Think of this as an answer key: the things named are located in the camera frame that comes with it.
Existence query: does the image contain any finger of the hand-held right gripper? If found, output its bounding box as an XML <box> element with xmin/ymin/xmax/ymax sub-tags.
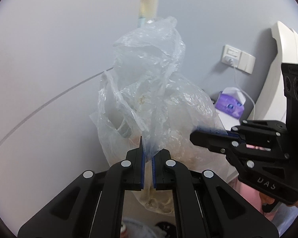
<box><xmin>190</xmin><ymin>131</ymin><xmax>290</xmax><ymax>170</ymax></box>
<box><xmin>230</xmin><ymin>120</ymin><xmax>287</xmax><ymax>144</ymax></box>

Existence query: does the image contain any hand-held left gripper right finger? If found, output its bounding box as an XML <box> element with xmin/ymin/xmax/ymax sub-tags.
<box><xmin>151</xmin><ymin>149</ymin><xmax>280</xmax><ymax>238</ymax></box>

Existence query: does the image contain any person's right hand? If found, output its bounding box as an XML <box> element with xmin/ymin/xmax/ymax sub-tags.
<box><xmin>259</xmin><ymin>192</ymin><xmax>276</xmax><ymax>207</ymax></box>

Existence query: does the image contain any white wall socket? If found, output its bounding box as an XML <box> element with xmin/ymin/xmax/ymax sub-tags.
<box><xmin>221</xmin><ymin>45</ymin><xmax>242</xmax><ymax>67</ymax></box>

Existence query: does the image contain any white wall switch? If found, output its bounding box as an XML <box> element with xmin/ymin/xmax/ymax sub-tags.
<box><xmin>238</xmin><ymin>52</ymin><xmax>256</xmax><ymax>74</ymax></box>

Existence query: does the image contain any pink blanket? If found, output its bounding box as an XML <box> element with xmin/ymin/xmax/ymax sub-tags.
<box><xmin>230</xmin><ymin>178</ymin><xmax>298</xmax><ymax>228</ymax></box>

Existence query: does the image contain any white headboard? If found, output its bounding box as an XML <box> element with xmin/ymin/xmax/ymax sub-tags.
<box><xmin>248</xmin><ymin>21</ymin><xmax>298</xmax><ymax>124</ymax></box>

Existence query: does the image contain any purple tissue pack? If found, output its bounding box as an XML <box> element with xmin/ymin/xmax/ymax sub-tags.
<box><xmin>215</xmin><ymin>87</ymin><xmax>246</xmax><ymax>119</ymax></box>

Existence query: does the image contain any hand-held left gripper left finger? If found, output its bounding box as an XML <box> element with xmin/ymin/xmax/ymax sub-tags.
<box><xmin>17</xmin><ymin>136</ymin><xmax>146</xmax><ymax>238</ymax></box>

